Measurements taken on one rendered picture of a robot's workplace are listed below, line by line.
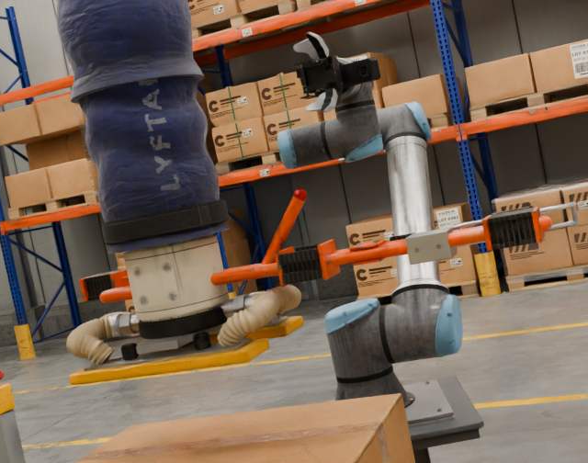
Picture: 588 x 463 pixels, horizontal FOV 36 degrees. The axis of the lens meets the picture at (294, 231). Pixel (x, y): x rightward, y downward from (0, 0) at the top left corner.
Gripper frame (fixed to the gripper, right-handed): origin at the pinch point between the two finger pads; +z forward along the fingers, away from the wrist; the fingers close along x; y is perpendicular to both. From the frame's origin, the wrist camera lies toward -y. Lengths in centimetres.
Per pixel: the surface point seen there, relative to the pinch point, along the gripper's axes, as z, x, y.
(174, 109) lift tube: 26.3, -3.7, 18.9
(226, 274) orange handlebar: 23.9, -33.1, 16.6
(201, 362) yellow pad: 36, -46, 19
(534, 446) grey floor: -245, -158, 3
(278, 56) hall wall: -835, 126, 276
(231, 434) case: 15, -64, 26
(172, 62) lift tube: 26.0, 4.3, 17.5
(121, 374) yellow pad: 35, -46, 34
